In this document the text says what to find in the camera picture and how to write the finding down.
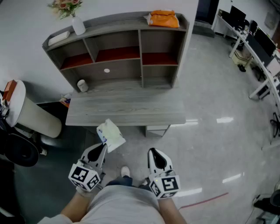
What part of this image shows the grey wooden desk with hutch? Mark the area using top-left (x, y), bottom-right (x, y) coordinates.
top-left (42, 11), bottom-right (190, 138)

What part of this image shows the black chair base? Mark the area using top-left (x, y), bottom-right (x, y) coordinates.
top-left (269, 112), bottom-right (280, 138)

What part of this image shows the cardboard box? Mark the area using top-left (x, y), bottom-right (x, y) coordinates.
top-left (231, 48), bottom-right (252, 67)

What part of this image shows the person's right forearm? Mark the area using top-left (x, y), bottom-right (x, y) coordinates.
top-left (156, 195), bottom-right (188, 224)

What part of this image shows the black desk divider panel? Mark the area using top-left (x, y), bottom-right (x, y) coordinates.
top-left (245, 32), bottom-right (274, 67)

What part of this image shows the pink flower bouquet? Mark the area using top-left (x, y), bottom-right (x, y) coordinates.
top-left (47, 0), bottom-right (84, 20)

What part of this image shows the grey drawer cabinet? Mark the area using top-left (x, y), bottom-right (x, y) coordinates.
top-left (145, 124), bottom-right (172, 138)

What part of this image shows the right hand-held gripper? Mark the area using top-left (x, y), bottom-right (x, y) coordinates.
top-left (147, 147), bottom-right (181, 200)

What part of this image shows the small white cylinder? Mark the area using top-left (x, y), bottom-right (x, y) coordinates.
top-left (77, 79), bottom-right (89, 93)

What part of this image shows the orange plastic packet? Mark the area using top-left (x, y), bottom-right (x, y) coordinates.
top-left (143, 9), bottom-right (181, 29)

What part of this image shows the person's left forearm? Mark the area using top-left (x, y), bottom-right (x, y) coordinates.
top-left (58, 190), bottom-right (97, 222)

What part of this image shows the person's light grey shirt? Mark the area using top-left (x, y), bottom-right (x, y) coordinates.
top-left (36, 185), bottom-right (167, 224)

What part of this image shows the person's white shoe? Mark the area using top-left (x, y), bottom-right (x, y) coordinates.
top-left (120, 165), bottom-right (131, 178)

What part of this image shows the black office chair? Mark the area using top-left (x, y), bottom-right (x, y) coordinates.
top-left (0, 129), bottom-right (48, 168)

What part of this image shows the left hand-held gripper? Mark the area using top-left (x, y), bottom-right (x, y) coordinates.
top-left (68, 142), bottom-right (108, 193)

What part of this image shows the colourful packet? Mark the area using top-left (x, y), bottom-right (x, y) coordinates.
top-left (59, 93), bottom-right (72, 108)

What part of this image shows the grey floor step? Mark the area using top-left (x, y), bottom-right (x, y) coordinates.
top-left (192, 20), bottom-right (216, 38)

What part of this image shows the person's left hand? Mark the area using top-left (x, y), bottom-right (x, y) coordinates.
top-left (75, 185), bottom-right (97, 198)

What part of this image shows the black computer monitor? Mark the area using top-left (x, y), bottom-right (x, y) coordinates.
top-left (253, 27), bottom-right (277, 58)
top-left (229, 5), bottom-right (247, 28)

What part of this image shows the long white office desk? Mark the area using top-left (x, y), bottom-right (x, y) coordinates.
top-left (211, 8), bottom-right (280, 110)

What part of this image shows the orange box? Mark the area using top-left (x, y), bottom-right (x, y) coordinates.
top-left (2, 79), bottom-right (18, 102)

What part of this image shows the white board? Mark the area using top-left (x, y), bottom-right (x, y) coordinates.
top-left (265, 57), bottom-right (280, 77)

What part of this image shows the white wet wipes packet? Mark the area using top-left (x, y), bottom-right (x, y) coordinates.
top-left (96, 119), bottom-right (127, 154)

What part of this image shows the grey wooden shelf unit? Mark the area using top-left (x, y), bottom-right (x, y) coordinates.
top-left (42, 11), bottom-right (190, 93)

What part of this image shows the white flat box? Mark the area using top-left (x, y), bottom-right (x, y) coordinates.
top-left (47, 30), bottom-right (71, 47)

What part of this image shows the white ceramic vase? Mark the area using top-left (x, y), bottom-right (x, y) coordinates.
top-left (71, 15), bottom-right (87, 36)

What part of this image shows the black equipment stand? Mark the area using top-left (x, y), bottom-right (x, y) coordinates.
top-left (253, 189), bottom-right (280, 221)

